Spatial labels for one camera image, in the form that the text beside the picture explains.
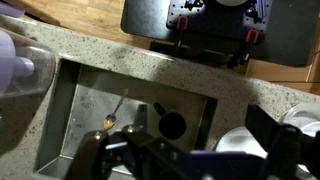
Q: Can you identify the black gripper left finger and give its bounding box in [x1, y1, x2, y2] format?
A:
[62, 103, 174, 180]

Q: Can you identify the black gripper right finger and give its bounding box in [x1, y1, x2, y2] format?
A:
[244, 103, 320, 180]

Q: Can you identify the grey bowl on saucer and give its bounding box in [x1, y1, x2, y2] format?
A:
[279, 101, 320, 138]

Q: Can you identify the white shallow bowl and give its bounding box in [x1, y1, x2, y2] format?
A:
[214, 126, 269, 159]

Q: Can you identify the orange food scrap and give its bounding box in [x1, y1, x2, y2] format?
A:
[102, 119, 117, 132]

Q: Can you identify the metal spoon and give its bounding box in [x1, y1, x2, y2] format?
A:
[104, 88, 130, 124]

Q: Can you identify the stainless steel sink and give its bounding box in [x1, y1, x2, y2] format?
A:
[33, 58, 219, 179]

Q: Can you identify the black mug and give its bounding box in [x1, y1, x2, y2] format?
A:
[153, 102, 188, 140]

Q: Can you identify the orange handled clamp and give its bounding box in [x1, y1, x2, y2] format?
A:
[171, 15, 190, 58]
[228, 29, 260, 69]

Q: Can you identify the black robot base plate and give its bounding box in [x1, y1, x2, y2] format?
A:
[165, 0, 272, 36]

